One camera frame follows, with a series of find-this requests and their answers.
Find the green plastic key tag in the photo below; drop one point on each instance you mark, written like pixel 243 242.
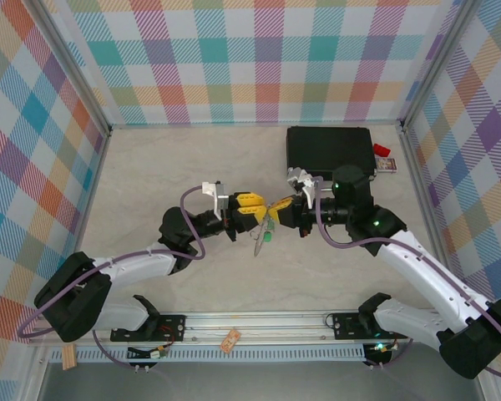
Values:
pixel 267 237

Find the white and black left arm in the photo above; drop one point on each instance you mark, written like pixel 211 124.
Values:
pixel 129 267

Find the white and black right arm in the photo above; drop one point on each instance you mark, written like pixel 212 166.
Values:
pixel 426 271

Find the small purple card box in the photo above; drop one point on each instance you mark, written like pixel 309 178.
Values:
pixel 386 165

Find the red block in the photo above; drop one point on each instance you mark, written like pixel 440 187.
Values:
pixel 381 149

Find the black carrying case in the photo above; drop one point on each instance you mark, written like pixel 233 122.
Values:
pixel 330 148

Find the green electrical connector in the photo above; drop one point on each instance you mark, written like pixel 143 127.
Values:
pixel 158 353
pixel 380 347

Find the wooden block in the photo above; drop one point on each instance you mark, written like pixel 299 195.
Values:
pixel 69 358

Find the aluminium frame floor bar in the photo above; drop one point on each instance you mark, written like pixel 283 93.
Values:
pixel 423 188
pixel 92 188

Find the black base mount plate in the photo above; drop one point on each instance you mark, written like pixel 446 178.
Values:
pixel 346 326
pixel 171 328

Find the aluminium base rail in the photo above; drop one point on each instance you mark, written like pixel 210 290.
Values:
pixel 259 326

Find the aluminium frame post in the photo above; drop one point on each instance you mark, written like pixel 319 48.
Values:
pixel 436 62
pixel 75 67

